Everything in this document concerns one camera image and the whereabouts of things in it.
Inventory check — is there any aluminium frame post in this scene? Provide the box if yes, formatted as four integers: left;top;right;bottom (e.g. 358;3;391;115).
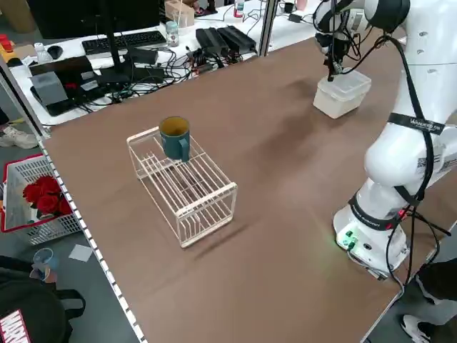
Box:
257;0;280;57

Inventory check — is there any white paper sheet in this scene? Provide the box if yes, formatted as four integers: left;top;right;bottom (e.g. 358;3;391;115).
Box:
68;244;94;264

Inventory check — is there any red white plastic basket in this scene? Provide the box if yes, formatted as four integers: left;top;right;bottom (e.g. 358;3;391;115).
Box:
0;153;84;247

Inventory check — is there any teal mug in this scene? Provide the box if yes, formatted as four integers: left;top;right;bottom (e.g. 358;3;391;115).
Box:
158;116;191;164

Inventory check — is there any wooden box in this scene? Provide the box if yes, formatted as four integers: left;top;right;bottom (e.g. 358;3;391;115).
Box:
164;0;196;29

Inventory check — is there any red emergency stop button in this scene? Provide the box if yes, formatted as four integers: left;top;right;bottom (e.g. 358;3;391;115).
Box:
0;34;17;54

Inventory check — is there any white sneaker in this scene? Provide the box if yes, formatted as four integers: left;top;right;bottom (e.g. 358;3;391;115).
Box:
0;124;39;150

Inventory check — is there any black monitor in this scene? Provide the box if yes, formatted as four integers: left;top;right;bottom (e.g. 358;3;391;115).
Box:
26;0;161;40

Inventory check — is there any blue cup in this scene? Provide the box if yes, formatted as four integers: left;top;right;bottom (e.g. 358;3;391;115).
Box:
31;247;61;284

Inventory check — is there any black monitor stand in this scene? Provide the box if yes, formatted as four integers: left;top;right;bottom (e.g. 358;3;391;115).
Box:
96;0;132;86

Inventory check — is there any clear jar teal lid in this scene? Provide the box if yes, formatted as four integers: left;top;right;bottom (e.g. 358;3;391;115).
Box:
164;20;181;48

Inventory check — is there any black keyboard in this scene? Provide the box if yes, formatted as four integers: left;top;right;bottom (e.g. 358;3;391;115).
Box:
81;30;168;56

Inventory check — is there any black backpack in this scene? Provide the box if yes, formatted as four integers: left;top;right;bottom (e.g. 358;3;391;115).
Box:
0;255;87;343

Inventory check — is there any clear plastic bottle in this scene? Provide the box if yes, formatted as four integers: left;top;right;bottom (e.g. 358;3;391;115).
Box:
34;41;55;64

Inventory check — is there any grey box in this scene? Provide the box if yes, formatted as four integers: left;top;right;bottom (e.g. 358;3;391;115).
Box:
29;71;69;107

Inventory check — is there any black power supply box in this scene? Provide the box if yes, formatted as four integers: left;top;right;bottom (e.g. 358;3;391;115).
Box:
195;27;229;58
216;25;258;53

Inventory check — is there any red rose bouquet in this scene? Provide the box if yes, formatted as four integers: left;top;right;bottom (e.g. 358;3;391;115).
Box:
21;174;75;219

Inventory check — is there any white plastic preservation box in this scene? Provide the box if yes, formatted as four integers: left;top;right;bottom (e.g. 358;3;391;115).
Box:
313;80;371;120

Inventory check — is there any white preservation box lid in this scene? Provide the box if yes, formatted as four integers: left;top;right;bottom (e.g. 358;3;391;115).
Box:
316;69;373;96

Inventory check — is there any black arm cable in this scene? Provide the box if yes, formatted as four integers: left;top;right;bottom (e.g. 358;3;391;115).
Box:
331;0;451;237

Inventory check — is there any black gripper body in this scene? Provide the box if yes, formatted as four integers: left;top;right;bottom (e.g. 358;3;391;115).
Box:
330;34;353;64

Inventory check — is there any white wire rack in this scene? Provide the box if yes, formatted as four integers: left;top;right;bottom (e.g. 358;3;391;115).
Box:
126;124;238;249

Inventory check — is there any person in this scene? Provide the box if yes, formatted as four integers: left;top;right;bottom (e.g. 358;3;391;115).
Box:
398;259;457;343

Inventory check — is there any white slotted rail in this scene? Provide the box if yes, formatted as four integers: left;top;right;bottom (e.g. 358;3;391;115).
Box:
37;137;148;343

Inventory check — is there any dark brown box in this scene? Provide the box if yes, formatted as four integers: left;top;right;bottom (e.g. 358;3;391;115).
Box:
28;55;96;78

